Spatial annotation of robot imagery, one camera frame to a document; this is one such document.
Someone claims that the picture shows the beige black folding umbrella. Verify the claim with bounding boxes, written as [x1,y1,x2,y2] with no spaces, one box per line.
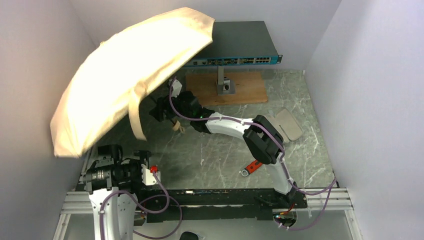
[50,7,215,158]

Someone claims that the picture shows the red handled adjustable wrench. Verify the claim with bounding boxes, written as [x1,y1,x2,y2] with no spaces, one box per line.
[240,160,263,177]

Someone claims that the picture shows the grey network switch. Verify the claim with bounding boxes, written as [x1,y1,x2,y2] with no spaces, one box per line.
[184,21,283,68]

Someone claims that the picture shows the wooden base board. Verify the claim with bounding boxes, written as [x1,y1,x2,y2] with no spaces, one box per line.
[185,71,268,106]

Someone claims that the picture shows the metal stand bracket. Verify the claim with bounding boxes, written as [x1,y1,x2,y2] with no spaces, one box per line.
[216,66,236,96]

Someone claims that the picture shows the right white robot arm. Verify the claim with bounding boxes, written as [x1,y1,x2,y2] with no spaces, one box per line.
[149,91,297,203]

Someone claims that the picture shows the aluminium frame rail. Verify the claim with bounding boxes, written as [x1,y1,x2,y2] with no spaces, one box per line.
[54,167,353,240]

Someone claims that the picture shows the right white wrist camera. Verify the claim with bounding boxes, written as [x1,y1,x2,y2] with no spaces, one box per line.
[169,77,183,98]

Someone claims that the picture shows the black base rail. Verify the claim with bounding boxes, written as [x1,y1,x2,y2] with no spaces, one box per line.
[146,188,308,223]

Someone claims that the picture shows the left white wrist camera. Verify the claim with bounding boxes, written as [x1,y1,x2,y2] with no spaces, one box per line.
[141,164,161,186]

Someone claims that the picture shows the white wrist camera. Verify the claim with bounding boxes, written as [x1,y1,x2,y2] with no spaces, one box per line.
[141,164,161,186]
[169,77,183,98]

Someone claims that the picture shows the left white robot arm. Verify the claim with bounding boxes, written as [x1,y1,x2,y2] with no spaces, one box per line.
[83,144,152,240]

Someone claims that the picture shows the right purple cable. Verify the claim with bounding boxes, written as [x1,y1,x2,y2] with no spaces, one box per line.
[168,77,338,232]

